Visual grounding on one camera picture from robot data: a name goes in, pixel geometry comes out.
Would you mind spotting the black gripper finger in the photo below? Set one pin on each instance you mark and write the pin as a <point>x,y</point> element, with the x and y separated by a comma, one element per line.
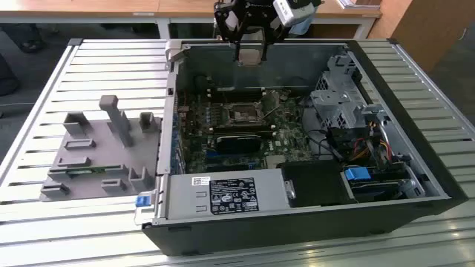
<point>220,25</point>
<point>276,34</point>

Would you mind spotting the silver square CPU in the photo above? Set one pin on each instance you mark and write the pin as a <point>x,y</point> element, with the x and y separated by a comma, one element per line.
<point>249,57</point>

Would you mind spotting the black RAM slot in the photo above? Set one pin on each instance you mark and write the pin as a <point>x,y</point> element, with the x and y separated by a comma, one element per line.
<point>240,128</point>
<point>240,133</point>
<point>240,100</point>
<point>240,94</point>
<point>240,91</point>
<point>240,97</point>

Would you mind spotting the CPU socket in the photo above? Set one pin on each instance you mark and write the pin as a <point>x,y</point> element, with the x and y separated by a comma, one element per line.
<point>243,112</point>

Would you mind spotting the stack of papers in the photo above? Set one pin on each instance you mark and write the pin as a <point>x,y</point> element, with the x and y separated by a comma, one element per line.
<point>356,3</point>

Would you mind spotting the black table corner cap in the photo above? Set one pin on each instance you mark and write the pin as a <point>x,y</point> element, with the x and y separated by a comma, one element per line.
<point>392,41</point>
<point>76,41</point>

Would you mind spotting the silver metal drive cage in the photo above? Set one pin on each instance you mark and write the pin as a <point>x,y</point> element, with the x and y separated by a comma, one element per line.
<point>333,111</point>

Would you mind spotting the green motherboard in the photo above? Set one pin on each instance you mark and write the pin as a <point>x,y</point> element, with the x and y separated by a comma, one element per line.
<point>289,139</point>

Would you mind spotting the brown wooden cabinet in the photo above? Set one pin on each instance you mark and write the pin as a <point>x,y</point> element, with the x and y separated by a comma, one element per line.
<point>427,27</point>

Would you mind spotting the black plastic shroud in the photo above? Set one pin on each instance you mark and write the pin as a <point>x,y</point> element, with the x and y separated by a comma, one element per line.
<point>315,183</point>

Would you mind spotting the blue disk carrier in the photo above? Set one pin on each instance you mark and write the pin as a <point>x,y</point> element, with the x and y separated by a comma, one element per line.
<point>356,175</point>

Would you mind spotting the gray parts rack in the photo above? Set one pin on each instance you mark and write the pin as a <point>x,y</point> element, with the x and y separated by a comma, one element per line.
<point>92,150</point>

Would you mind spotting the green RAM stick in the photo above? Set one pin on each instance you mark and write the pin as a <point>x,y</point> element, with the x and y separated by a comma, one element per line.
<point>92,169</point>

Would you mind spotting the silver power supply with label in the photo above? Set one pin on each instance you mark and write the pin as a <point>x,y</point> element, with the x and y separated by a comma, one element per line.
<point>185,200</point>

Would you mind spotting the blue case latch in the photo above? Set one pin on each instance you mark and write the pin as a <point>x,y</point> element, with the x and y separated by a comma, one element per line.
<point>144,200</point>

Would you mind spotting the black open PC case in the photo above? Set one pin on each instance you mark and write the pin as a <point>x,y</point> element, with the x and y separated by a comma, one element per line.
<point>259,236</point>

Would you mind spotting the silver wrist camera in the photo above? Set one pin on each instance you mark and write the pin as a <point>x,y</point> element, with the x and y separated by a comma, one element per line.
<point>291,12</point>

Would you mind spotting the brown desk white frame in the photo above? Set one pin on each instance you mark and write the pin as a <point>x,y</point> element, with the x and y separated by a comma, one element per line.
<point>73,7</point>
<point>185,5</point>

